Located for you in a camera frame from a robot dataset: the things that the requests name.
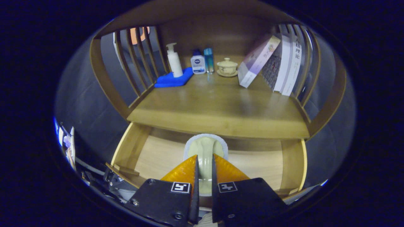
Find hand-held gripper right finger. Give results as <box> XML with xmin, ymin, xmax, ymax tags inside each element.
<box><xmin>211</xmin><ymin>154</ymin><xmax>288</xmax><ymax>225</ymax></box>

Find dark patterned book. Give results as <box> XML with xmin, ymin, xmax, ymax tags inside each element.
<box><xmin>261</xmin><ymin>54</ymin><xmax>282</xmax><ymax>91</ymax></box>

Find wooden countertop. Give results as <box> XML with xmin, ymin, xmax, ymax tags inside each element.
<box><xmin>127</xmin><ymin>71</ymin><xmax>310</xmax><ymax>140</ymax></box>

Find slim teal bottle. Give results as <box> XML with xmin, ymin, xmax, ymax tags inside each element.
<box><xmin>204</xmin><ymin>48</ymin><xmax>214</xmax><ymax>74</ymax></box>

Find brown wooden drawer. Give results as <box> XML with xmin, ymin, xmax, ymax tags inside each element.
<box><xmin>106</xmin><ymin>122</ymin><xmax>308</xmax><ymax>202</ymax></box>

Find white book black characters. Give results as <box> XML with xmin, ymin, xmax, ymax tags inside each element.
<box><xmin>281</xmin><ymin>35</ymin><xmax>303</xmax><ymax>96</ymax></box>

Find white pump bottle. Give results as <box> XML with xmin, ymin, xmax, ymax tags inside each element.
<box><xmin>166</xmin><ymin>43</ymin><xmax>183</xmax><ymax>78</ymax></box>

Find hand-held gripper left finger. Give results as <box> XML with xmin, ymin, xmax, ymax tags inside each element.
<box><xmin>126</xmin><ymin>154</ymin><xmax>200</xmax><ymax>227</ymax></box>

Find white lotion bottle blue cap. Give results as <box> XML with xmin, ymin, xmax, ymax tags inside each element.
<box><xmin>190</xmin><ymin>49</ymin><xmax>206</xmax><ymax>75</ymax></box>

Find plain white book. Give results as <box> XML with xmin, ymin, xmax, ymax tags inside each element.
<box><xmin>273</xmin><ymin>34</ymin><xmax>292</xmax><ymax>93</ymax></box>

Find blue folded cloth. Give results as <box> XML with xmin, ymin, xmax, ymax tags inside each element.
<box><xmin>154</xmin><ymin>67</ymin><xmax>194</xmax><ymax>88</ymax></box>

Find brown wooden cabinet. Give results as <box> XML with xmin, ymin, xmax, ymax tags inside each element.
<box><xmin>89</xmin><ymin>0</ymin><xmax>348</xmax><ymax>139</ymax></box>

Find purple and white box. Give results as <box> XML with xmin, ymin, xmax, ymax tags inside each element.
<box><xmin>237</xmin><ymin>35</ymin><xmax>281</xmax><ymax>89</ymax></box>

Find white and blue object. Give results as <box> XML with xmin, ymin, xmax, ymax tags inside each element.
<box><xmin>54</xmin><ymin>117</ymin><xmax>76</xmax><ymax>171</ymax></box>

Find beige lidded ceramic teacup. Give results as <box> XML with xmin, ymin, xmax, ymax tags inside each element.
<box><xmin>216</xmin><ymin>57</ymin><xmax>239</xmax><ymax>78</ymax></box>

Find pale green scrub brush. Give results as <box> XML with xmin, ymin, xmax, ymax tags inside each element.
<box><xmin>184</xmin><ymin>134</ymin><xmax>229</xmax><ymax>194</ymax></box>

